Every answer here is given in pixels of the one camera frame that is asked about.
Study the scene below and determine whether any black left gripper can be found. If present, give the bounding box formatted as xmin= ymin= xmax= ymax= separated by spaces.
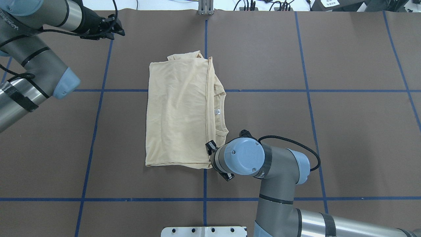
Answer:
xmin=78 ymin=0 xmax=125 ymax=40

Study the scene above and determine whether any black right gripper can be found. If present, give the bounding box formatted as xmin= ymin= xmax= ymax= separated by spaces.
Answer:
xmin=205 ymin=130 xmax=257 ymax=181

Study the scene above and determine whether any cream long-sleeve graphic shirt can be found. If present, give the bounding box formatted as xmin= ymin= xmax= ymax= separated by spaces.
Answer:
xmin=145 ymin=51 xmax=229 ymax=169

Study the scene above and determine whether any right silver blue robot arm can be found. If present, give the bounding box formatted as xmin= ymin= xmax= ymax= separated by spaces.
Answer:
xmin=206 ymin=130 xmax=420 ymax=237

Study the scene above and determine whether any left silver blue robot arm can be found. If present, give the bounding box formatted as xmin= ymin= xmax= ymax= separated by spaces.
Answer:
xmin=0 ymin=0 xmax=125 ymax=132

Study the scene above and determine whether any black brown box device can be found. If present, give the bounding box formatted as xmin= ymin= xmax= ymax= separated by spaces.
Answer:
xmin=310 ymin=0 xmax=364 ymax=12

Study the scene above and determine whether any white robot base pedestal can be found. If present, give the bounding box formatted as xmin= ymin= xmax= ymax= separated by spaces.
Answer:
xmin=161 ymin=226 xmax=248 ymax=237

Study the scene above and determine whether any aluminium frame post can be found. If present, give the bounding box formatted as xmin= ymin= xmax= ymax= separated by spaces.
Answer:
xmin=198 ymin=0 xmax=214 ymax=15

